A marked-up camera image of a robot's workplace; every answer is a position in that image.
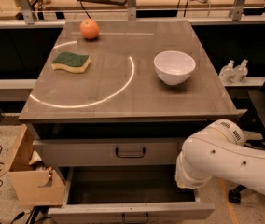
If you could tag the right clear bottle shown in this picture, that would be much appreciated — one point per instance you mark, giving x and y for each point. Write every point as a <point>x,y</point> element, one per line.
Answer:
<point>240,72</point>

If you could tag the green yellow sponge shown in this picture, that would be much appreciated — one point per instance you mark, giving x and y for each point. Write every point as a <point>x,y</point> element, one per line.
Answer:
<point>71,62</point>

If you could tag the clear bottle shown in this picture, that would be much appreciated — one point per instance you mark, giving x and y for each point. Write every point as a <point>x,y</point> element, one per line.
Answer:
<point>240,72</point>
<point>226,72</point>

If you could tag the left clear bottle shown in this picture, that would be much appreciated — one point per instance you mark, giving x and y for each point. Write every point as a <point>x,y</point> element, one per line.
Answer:
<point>226,72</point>

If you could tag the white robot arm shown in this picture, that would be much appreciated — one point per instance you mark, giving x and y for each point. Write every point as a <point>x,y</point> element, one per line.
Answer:
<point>218,150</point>

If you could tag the grey drawer cabinet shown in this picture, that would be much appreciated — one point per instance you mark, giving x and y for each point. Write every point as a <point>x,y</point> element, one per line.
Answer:
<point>120,96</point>

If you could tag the orange fruit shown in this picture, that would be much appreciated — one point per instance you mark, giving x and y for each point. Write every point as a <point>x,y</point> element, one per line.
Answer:
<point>89,29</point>

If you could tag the cardboard box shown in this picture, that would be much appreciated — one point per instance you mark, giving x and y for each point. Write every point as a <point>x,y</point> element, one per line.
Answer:
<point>33,186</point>

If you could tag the white bowl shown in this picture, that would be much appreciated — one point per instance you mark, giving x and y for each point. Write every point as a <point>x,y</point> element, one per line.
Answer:
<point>174,67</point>

